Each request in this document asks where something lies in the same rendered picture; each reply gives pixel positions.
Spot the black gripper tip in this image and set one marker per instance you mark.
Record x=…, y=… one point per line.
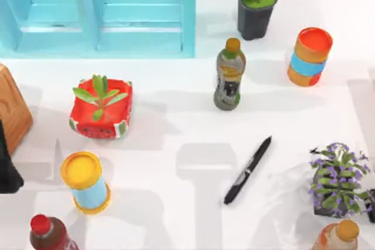
x=6, y=171

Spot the yellow and blue can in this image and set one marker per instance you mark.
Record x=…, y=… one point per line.
x=86, y=185

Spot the light blue rack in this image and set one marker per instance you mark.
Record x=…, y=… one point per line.
x=140, y=13

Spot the orange and blue can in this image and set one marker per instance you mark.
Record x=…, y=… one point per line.
x=309, y=58

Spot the red watermelon plant pot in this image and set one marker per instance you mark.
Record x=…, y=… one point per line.
x=101, y=113

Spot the black marker pen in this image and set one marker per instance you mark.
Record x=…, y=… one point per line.
x=249, y=169

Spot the dark red cap bottle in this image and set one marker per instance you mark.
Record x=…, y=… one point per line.
x=48, y=234

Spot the purple flower plant pot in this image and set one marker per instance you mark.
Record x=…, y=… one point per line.
x=340, y=182

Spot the grey bottle with orange cap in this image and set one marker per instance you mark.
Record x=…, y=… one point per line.
x=229, y=77

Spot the orange bottle with yellow cap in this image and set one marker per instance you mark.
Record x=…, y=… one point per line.
x=340, y=235

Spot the dark grey succulent plant pot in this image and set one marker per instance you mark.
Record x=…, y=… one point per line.
x=254, y=13

